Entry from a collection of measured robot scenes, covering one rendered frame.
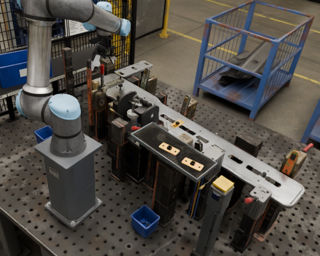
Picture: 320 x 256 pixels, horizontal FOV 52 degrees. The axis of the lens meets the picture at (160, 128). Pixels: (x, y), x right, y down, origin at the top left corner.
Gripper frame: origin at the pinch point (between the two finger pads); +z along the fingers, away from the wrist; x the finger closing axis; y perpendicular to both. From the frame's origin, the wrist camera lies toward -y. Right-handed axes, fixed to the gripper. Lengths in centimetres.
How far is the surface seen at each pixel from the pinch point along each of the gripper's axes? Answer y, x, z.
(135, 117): 36.4, -8.7, 10.5
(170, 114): 37.9, 18.4, 19.5
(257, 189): 104, -2, 14
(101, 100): 2.5, -2.6, 19.9
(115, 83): 1.6, 8.2, 12.2
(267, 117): 25, 218, 119
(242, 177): 93, 5, 19
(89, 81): -9.0, -2.2, 12.4
